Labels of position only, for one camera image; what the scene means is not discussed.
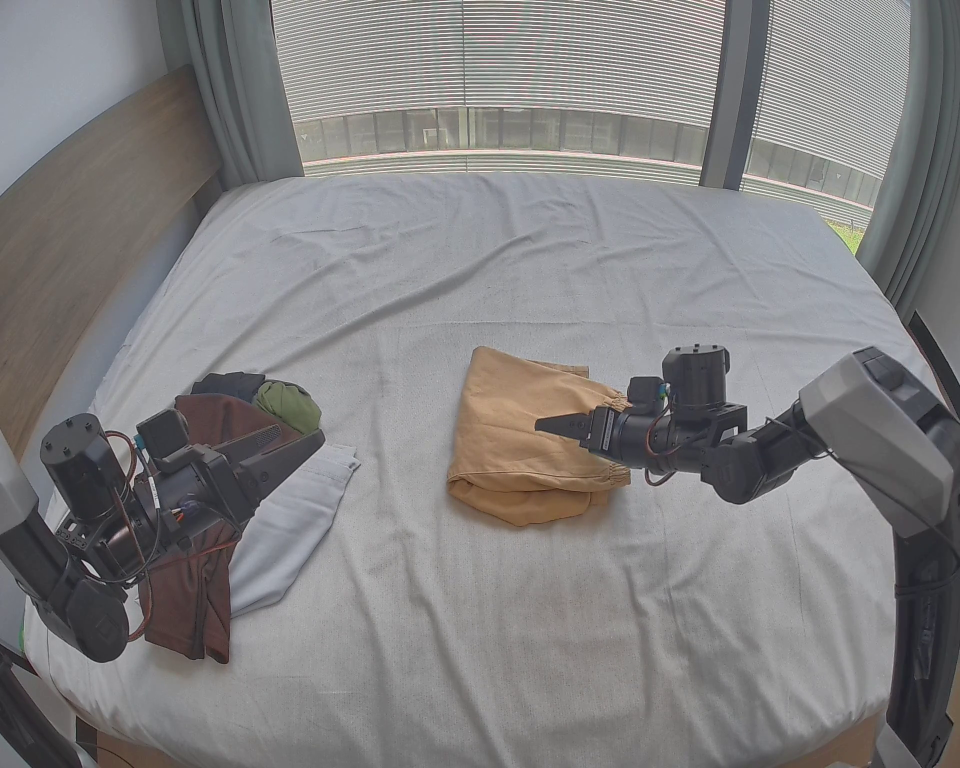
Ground grey-green curtain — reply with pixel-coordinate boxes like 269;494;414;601
855;0;960;324
155;0;305;192

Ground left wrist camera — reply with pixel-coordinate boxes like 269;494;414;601
135;411;189;460

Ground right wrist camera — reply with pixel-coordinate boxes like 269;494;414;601
626;376;667;415

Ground tan shorts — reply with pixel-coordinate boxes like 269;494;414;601
447;345;633;530

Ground brown garment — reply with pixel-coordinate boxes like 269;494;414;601
138;393;316;665

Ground window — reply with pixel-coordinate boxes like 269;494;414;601
268;0;915;252

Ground dark grey garment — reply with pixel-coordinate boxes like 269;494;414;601
191;371;267;402

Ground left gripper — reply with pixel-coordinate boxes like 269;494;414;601
159;424;328;543

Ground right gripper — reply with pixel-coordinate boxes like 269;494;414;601
534;405;669;471

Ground pale grey garment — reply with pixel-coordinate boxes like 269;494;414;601
228;442;361;620

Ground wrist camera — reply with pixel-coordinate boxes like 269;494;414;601
135;411;189;460
626;376;667;415

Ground green garment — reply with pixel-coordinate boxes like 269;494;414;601
252;380;324;438

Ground bed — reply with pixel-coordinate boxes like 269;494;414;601
0;63;960;768

